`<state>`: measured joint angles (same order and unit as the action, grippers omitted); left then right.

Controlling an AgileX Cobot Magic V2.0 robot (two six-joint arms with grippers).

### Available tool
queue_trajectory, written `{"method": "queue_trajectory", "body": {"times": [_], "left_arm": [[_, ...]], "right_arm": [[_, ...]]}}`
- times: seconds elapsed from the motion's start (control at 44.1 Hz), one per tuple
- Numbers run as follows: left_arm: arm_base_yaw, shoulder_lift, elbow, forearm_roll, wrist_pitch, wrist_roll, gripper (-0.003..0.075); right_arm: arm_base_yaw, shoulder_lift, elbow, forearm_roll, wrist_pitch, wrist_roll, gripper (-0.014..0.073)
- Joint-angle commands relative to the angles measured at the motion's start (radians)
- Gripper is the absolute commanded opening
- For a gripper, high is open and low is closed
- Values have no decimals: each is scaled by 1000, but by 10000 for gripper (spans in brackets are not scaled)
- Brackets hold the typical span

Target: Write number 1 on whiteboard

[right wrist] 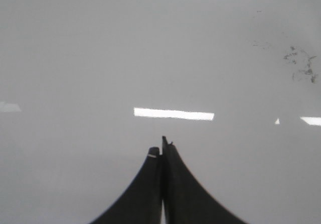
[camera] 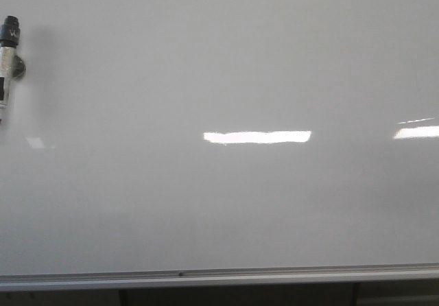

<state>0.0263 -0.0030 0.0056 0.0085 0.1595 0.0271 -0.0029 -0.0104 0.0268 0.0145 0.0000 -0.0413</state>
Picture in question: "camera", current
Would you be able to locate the black capped whiteboard marker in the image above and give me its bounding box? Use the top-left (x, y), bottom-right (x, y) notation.
top-left (1, 15), bottom-right (21, 121)

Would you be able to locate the white whiteboard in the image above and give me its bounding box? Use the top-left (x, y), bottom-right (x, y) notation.
top-left (1, 0), bottom-right (438, 277)

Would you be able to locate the grey whiteboard marker tray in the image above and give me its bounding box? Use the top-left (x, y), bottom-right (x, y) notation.
top-left (1, 267), bottom-right (438, 292)

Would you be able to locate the round grey marker holder magnet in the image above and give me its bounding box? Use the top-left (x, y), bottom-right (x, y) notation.
top-left (12, 55), bottom-right (26, 80)

